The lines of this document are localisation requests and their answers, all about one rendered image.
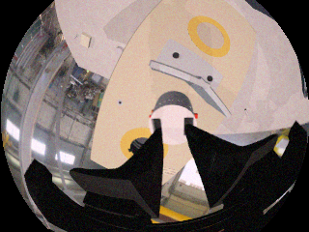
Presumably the dark grey short cylinder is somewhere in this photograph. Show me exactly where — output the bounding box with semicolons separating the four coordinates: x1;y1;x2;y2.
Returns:
116;46;124;53

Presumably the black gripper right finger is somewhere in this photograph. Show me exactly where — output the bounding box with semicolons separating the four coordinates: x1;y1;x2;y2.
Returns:
185;124;278;209

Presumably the pale pink cylinder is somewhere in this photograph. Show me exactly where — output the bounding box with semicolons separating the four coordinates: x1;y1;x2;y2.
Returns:
148;90;197;144

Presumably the grey panel with square hole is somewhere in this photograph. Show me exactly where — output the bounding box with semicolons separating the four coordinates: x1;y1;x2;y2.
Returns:
90;0;256;185

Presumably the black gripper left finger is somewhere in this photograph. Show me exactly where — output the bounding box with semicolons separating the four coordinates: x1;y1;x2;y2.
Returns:
70;128;163;219

